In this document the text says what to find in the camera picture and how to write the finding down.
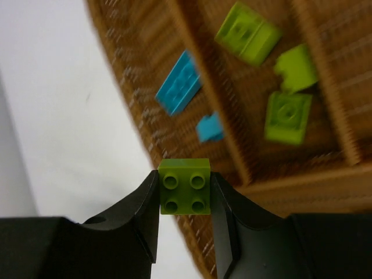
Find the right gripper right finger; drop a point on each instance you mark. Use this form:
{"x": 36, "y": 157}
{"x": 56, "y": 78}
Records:
{"x": 251, "y": 242}

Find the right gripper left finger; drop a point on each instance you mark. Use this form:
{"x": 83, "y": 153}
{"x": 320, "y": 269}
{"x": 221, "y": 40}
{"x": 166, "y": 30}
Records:
{"x": 120, "y": 242}

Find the small lime lego brick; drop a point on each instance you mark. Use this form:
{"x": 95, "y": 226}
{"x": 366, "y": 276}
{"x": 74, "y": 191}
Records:
{"x": 184, "y": 186}

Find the small blue lego brick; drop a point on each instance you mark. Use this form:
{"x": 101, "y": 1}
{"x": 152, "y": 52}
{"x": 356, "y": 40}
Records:
{"x": 209, "y": 128}

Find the lime lego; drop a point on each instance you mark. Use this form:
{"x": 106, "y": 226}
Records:
{"x": 286, "y": 117}

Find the blue long lego brick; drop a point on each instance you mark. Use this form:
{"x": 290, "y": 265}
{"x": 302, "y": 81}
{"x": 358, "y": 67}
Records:
{"x": 180, "y": 86}

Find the lime long lego brick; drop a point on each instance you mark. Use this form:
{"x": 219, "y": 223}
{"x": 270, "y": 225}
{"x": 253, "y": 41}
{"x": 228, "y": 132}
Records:
{"x": 297, "y": 69}

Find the lime square lego brick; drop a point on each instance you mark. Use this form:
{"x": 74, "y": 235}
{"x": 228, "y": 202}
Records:
{"x": 248, "y": 35}

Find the brown wicker divided basket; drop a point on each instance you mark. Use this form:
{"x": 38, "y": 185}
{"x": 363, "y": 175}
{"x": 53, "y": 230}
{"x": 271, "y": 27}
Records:
{"x": 329, "y": 172}

